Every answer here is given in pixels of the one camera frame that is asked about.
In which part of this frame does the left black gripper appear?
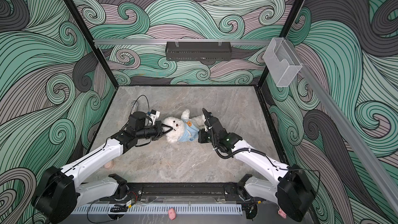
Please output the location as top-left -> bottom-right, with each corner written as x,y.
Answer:
136,121 -> 173,140

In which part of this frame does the white teddy bear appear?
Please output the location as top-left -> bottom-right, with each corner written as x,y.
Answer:
162,110 -> 205,143

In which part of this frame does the light blue teddy hoodie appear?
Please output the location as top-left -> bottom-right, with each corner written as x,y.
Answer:
178,120 -> 200,142

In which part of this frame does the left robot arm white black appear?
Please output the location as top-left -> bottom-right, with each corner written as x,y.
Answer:
32,111 -> 173,224

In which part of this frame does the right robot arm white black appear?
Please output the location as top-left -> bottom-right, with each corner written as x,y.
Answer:
199,108 -> 317,222

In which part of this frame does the clear tube with beads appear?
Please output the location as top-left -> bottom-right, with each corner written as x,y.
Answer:
130,102 -> 139,115

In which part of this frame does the small peach pink ball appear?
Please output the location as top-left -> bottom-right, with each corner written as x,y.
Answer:
104,161 -> 114,170

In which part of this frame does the small pink toy piece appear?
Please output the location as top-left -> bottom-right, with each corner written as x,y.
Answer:
168,208 -> 177,220

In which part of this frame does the pink plush toy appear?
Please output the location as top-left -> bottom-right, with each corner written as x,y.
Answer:
278,208 -> 287,219

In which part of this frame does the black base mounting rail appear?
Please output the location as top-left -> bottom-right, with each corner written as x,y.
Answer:
78,177 -> 304,203

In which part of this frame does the black wall-mounted tray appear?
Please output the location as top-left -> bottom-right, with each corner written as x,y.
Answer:
165,41 -> 232,61

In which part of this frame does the clear acrylic wall holder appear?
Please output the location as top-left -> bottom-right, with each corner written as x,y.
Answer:
263,37 -> 302,88

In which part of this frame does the aluminium rail back wall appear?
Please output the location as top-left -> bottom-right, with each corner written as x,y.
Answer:
93,38 -> 272,47

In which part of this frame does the aluminium rail wall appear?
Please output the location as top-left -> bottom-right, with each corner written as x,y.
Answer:
93,38 -> 272,47
284,38 -> 398,209

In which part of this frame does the white slotted cable duct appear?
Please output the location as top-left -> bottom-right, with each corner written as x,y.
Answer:
72,203 -> 243,215

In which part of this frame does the aluminium rail right wall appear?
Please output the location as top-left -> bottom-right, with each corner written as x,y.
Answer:
284,38 -> 398,209

